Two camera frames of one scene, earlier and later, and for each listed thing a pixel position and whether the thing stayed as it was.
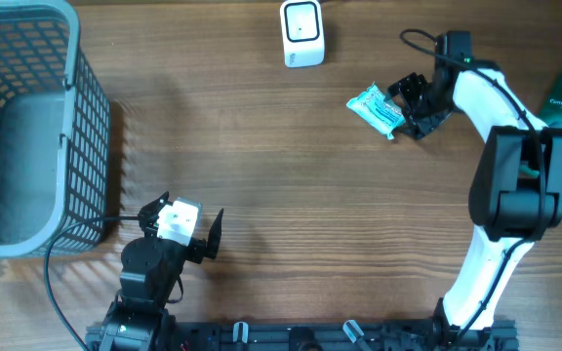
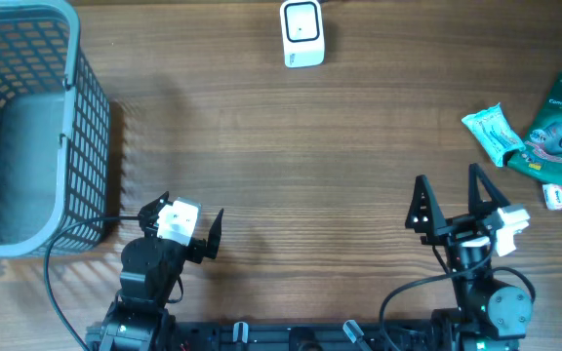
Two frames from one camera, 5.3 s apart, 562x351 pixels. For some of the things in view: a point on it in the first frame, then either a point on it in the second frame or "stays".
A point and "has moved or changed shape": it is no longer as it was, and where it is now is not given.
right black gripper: [416, 125] to [466, 225]
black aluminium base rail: [310, 335] stays
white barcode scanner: [301, 24] stays
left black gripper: [199, 248] stays
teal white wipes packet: [378, 110] has moved or changed shape
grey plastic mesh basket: [39, 132] stays
